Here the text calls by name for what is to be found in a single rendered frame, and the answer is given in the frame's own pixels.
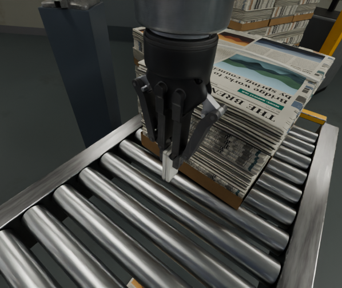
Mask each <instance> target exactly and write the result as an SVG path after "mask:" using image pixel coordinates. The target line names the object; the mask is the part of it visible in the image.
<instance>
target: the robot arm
mask: <svg viewBox="0 0 342 288"><path fill-rule="evenodd" d="M234 1H235V0H134V14H135V18H136V20H137V22H138V23H139V24H140V25H142V26H143V27H145V30H144V32H143V36H144V62H145V65H146V67H147V70H146V74H143V75H141V76H139V77H137V78H135V79H133V80H132V85H133V87H134V89H135V91H136V93H137V95H138V97H139V100H140V105H141V109H142V113H143V116H144V121H145V125H146V129H147V132H148V137H149V139H150V141H152V142H154V141H155V142H157V143H158V147H159V149H160V160H161V161H162V179H163V180H165V181H167V182H170V180H171V179H172V178H173V177H174V176H175V175H176V174H177V173H178V168H179V167H180V166H181V165H182V164H183V162H184V160H186V161H188V160H189V159H190V158H191V157H192V155H193V154H194V153H195V152H196V151H197V150H198V148H199V147H200V145H201V143H202V141H203V140H204V138H205V136H206V135H207V133H208V131H209V130H210V128H211V127H212V125H213V124H214V123H215V122H217V121H218V120H219V119H220V118H221V117H222V115H223V114H224V113H225V112H226V111H227V109H228V108H227V106H226V104H224V103H220V104H218V103H217V102H216V100H215V99H214V98H213V97H212V96H211V93H212V86H211V83H210V76H211V73H212V70H213V65H214V59H215V56H216V50H217V44H218V39H219V37H218V35H217V33H219V32H221V31H223V30H225V29H226V28H227V27H228V25H229V23H230V19H231V15H232V10H233V5H234ZM97 3H100V0H46V1H43V2H41V4H42V7H54V8H60V9H77V10H88V9H89V8H90V7H92V6H94V5H95V4H97ZM201 103H202V104H203V109H202V110H201V117H202V119H201V120H200V121H199V123H198V124H197V126H196V128H195V130H194V132H193V134H192V136H191V138H190V140H189V142H188V136H189V129H190V121H191V116H192V113H193V112H194V108H196V107H197V106H198V105H200V104H201ZM155 129H156V131H155ZM171 142H172V144H171Z"/></svg>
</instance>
